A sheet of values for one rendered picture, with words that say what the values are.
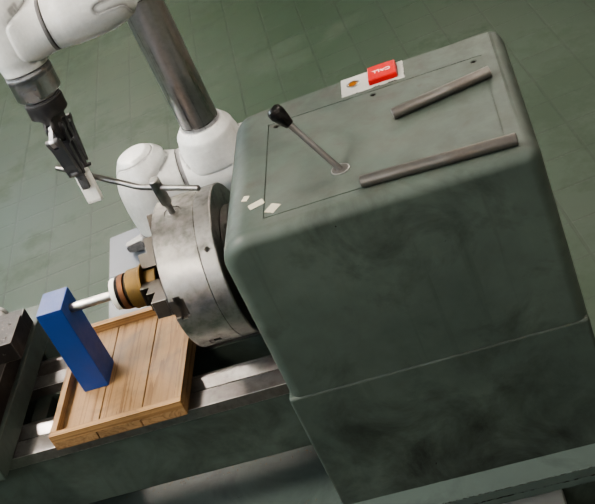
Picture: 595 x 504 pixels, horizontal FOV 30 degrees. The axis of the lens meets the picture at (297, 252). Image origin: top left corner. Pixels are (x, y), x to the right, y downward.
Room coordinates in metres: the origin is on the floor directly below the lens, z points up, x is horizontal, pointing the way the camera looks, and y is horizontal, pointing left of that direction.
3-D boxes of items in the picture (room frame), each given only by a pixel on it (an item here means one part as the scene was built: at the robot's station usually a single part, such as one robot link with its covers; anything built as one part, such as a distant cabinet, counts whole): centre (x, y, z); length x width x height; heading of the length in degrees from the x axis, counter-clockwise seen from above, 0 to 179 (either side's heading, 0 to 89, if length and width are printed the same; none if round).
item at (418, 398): (1.87, -0.21, 0.43); 0.60 x 0.48 x 0.86; 76
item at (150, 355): (2.02, 0.44, 0.89); 0.36 x 0.30 x 0.04; 166
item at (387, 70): (2.05, -0.31, 1.26); 0.06 x 0.06 x 0.02; 76
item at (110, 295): (2.01, 0.43, 1.08); 0.13 x 0.07 x 0.07; 76
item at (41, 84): (2.02, 0.31, 1.56); 0.09 x 0.09 x 0.06
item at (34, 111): (2.02, 0.31, 1.49); 0.08 x 0.07 x 0.09; 166
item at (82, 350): (2.03, 0.51, 1.00); 0.08 x 0.06 x 0.23; 166
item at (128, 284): (1.99, 0.32, 1.08); 0.09 x 0.09 x 0.09; 76
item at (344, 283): (1.87, -0.21, 1.06); 0.59 x 0.48 x 0.39; 76
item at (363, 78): (2.06, -0.29, 1.23); 0.13 x 0.08 x 0.06; 76
